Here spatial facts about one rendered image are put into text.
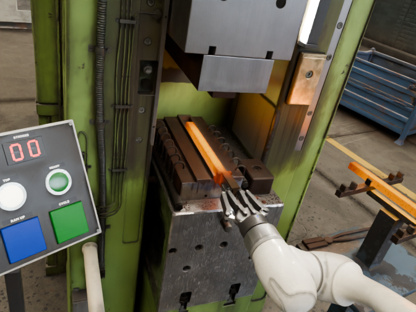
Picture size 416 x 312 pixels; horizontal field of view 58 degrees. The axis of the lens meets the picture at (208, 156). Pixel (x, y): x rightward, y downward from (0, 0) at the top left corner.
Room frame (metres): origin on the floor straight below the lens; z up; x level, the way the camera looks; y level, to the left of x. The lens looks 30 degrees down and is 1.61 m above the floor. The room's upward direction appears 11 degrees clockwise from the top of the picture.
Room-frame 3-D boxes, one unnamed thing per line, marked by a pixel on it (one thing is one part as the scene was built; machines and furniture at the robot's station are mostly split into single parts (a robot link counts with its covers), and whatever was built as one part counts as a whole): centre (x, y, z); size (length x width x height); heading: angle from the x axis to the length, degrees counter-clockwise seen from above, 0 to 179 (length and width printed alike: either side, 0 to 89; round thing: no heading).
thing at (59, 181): (0.66, 0.31, 1.09); 0.05 x 0.03 x 0.04; 115
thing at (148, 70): (1.00, 0.21, 1.24); 0.03 x 0.03 x 0.07; 25
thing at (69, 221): (0.63, 0.28, 1.01); 0.07 x 0.05 x 0.07; 140
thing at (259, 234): (0.70, -0.17, 1.00); 0.09 x 0.06 x 0.09; 115
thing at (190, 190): (1.14, 0.06, 0.96); 0.42 x 0.20 x 0.09; 25
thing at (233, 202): (0.82, -0.10, 1.00); 0.11 x 0.01 x 0.04; 30
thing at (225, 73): (1.14, 0.06, 1.32); 0.42 x 0.20 x 0.10; 25
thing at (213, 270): (1.17, 0.01, 0.69); 0.56 x 0.38 x 0.45; 25
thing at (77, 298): (0.90, 0.34, 0.36); 0.09 x 0.07 x 0.12; 115
